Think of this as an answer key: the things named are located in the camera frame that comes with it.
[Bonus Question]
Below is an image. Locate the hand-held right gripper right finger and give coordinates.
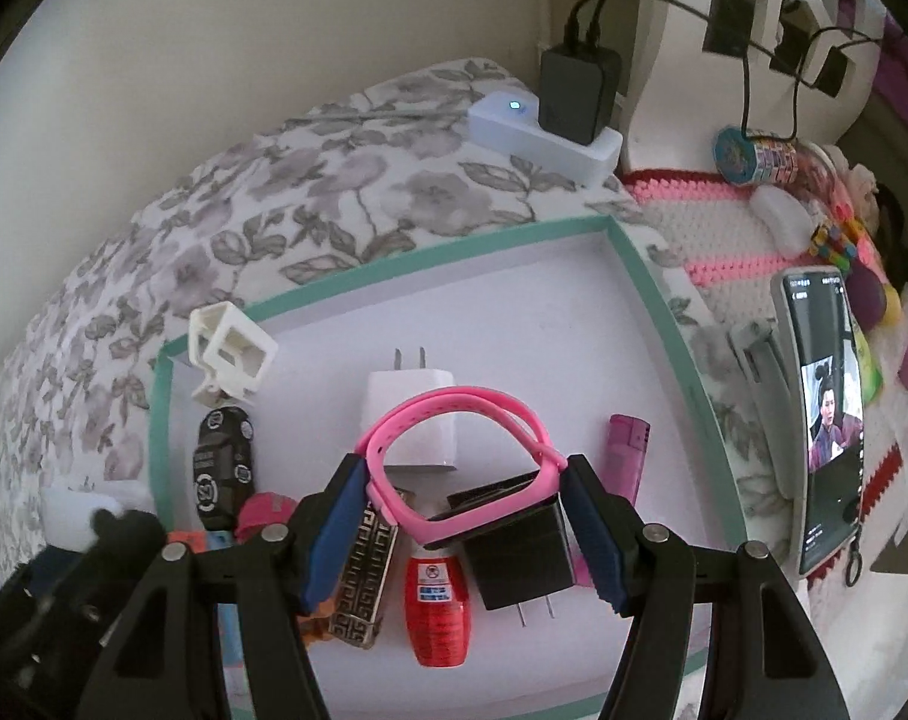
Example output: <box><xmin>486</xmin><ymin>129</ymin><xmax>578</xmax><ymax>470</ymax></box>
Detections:
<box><xmin>563</xmin><ymin>454</ymin><xmax>834</xmax><ymax>720</ymax></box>

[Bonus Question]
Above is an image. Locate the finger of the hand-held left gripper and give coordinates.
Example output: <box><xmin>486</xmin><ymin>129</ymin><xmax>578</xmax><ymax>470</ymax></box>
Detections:
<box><xmin>94</xmin><ymin>508</ymin><xmax>169</xmax><ymax>567</ymax></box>

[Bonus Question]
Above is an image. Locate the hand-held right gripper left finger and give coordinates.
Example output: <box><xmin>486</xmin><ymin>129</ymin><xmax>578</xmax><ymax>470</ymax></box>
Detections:
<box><xmin>83</xmin><ymin>454</ymin><xmax>372</xmax><ymax>720</ymax></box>

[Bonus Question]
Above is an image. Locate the white earbuds case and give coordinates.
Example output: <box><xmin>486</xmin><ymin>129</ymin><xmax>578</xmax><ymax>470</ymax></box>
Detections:
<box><xmin>40</xmin><ymin>486</ymin><xmax>151</xmax><ymax>548</ymax></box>

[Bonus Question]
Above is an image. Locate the gold patterned lighter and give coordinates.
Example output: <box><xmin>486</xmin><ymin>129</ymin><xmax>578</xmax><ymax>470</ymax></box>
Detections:
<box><xmin>328</xmin><ymin>510</ymin><xmax>402</xmax><ymax>650</ymax></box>

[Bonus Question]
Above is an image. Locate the brown dog figurine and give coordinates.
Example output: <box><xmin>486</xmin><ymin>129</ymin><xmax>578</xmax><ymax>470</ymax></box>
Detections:
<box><xmin>233</xmin><ymin>491</ymin><xmax>297</xmax><ymax>545</ymax></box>

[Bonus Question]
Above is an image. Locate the black charger plug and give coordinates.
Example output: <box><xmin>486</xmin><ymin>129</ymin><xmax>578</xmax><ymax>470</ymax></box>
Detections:
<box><xmin>446</xmin><ymin>469</ymin><xmax>575</xmax><ymax>627</ymax></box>

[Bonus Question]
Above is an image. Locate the purple lighter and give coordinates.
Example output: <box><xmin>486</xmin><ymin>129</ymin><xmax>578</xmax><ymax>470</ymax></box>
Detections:
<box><xmin>570</xmin><ymin>412</ymin><xmax>654</xmax><ymax>590</ymax></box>

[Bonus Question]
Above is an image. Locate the black toy car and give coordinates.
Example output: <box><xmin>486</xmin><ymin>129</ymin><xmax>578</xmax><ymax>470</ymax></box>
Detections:
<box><xmin>191</xmin><ymin>406</ymin><xmax>256</xmax><ymax>537</ymax></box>

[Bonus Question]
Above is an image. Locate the white charger plug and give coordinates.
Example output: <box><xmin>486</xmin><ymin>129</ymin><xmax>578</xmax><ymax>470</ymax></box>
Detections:
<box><xmin>364</xmin><ymin>346</ymin><xmax>455</xmax><ymax>470</ymax></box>

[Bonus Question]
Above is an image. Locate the red glue bottle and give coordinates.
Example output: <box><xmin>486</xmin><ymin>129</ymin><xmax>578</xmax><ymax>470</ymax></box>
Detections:
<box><xmin>403</xmin><ymin>544</ymin><xmax>471</xmax><ymax>667</ymax></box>

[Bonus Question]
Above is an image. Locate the blue and pink toy block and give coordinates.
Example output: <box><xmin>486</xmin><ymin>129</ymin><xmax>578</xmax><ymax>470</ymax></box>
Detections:
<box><xmin>203</xmin><ymin>531</ymin><xmax>249</xmax><ymax>720</ymax></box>

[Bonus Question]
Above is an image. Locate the pink smartwatch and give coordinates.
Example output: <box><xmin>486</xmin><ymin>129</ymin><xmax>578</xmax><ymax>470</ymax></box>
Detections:
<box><xmin>356</xmin><ymin>386</ymin><xmax>567</xmax><ymax>548</ymax></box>

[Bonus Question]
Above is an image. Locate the white plastic clip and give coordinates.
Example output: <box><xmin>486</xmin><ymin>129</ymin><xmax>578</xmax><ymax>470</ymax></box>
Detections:
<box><xmin>188</xmin><ymin>301</ymin><xmax>279</xmax><ymax>402</ymax></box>

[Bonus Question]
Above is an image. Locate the teal rimmed white tray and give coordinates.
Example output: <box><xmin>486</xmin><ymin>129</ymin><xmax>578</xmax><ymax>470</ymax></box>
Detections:
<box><xmin>148</xmin><ymin>214</ymin><xmax>751</xmax><ymax>720</ymax></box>

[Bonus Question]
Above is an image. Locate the grey hair clip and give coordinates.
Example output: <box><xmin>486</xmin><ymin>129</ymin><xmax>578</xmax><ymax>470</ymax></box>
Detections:
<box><xmin>727</xmin><ymin>319</ymin><xmax>800</xmax><ymax>511</ymax></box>

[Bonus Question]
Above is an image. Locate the black carabiner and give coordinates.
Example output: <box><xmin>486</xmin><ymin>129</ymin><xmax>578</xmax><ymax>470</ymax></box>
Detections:
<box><xmin>844</xmin><ymin>525</ymin><xmax>867</xmax><ymax>587</ymax></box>

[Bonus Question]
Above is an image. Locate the smartphone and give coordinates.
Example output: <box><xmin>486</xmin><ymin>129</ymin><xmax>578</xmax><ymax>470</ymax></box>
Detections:
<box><xmin>770</xmin><ymin>266</ymin><xmax>871</xmax><ymax>578</ymax></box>

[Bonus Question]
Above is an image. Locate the pink and white crochet mat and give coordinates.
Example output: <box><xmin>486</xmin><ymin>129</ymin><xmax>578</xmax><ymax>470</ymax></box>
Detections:
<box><xmin>619</xmin><ymin>165</ymin><xmax>908</xmax><ymax>593</ymax></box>

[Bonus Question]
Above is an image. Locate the purple round toy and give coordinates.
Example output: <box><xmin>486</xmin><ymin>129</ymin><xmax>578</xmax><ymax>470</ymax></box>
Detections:
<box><xmin>847</xmin><ymin>259</ymin><xmax>891</xmax><ymax>327</ymax></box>

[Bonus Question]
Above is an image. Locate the colourful bead toy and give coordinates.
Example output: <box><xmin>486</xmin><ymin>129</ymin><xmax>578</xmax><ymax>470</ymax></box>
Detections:
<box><xmin>810</xmin><ymin>214</ymin><xmax>867</xmax><ymax>271</ymax></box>

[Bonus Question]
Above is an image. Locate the white power strip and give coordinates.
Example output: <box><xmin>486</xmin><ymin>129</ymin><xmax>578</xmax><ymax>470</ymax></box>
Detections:
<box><xmin>465</xmin><ymin>90</ymin><xmax>624</xmax><ymax>188</ymax></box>

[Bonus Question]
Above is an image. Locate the colourful cylinder tin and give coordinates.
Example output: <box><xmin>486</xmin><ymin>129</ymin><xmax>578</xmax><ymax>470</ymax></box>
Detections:
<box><xmin>712</xmin><ymin>127</ymin><xmax>804</xmax><ymax>187</ymax></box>

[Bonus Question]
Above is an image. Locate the black power adapter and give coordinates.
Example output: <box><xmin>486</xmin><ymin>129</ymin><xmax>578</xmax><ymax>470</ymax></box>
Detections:
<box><xmin>538</xmin><ymin>45</ymin><xmax>624</xmax><ymax>145</ymax></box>

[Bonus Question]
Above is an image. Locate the white shelf unit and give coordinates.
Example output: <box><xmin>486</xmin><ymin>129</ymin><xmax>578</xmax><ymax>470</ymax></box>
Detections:
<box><xmin>551</xmin><ymin>0</ymin><xmax>897</xmax><ymax>173</ymax></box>

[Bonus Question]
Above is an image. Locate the black charging cable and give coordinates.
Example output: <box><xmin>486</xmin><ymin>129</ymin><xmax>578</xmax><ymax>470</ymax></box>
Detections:
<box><xmin>563</xmin><ymin>0</ymin><xmax>755</xmax><ymax>136</ymax></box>
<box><xmin>791</xmin><ymin>26</ymin><xmax>886</xmax><ymax>143</ymax></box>

